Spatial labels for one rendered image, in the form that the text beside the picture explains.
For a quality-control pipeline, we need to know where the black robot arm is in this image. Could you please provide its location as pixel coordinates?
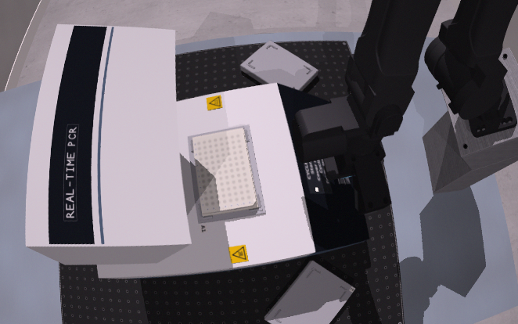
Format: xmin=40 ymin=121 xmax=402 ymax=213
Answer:
xmin=292 ymin=0 xmax=518 ymax=215

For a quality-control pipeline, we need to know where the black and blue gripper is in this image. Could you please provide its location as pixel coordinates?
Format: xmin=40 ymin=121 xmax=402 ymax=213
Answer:
xmin=323 ymin=146 xmax=371 ymax=181

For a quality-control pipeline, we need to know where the white real-time pcr cycler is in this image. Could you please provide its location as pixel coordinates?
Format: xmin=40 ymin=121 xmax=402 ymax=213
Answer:
xmin=25 ymin=24 xmax=369 ymax=279

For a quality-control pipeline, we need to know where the white well pcr plate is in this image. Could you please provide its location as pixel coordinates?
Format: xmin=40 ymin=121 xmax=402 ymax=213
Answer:
xmin=192 ymin=128 xmax=258 ymax=217

